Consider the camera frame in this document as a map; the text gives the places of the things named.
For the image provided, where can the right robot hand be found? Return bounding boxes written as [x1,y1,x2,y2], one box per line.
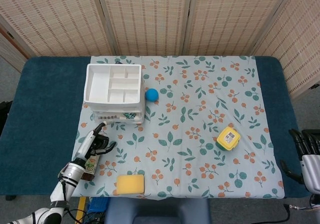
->
[279,128,320,192]

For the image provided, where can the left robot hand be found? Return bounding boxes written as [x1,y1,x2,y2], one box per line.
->
[73,121,118,162]

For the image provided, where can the clear drawer with bead chain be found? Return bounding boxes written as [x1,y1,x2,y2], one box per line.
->
[92,110,145,124]

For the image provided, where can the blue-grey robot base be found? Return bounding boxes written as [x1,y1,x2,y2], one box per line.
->
[104,198,212,224]

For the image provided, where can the white plastic drawer organizer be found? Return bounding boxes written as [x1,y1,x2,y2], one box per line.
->
[83,63,146,124]

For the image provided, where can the brown tea bottle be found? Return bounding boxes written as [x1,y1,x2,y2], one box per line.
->
[82,155,101,182]

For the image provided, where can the teal table cover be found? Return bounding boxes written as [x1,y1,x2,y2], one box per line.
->
[0,56,316,201]

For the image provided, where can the blue plastic crate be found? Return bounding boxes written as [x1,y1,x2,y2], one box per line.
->
[87,196,111,213]

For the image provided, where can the yellow sponge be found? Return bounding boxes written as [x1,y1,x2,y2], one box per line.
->
[116,174,146,194]

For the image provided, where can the blue ball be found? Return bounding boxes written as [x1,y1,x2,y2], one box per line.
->
[145,88,160,102]

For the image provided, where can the green container yellow lid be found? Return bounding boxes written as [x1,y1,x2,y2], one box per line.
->
[215,126,241,151]

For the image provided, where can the floral tablecloth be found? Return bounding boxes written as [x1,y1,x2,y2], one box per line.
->
[64,55,286,199]

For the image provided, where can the bamboo folding screen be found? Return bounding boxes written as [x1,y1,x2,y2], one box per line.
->
[0,0,320,102]

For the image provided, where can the cable with metal connector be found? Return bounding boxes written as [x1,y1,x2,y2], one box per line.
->
[283,203,320,211]

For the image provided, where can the black floor cable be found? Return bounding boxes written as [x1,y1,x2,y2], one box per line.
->
[66,207,106,224]

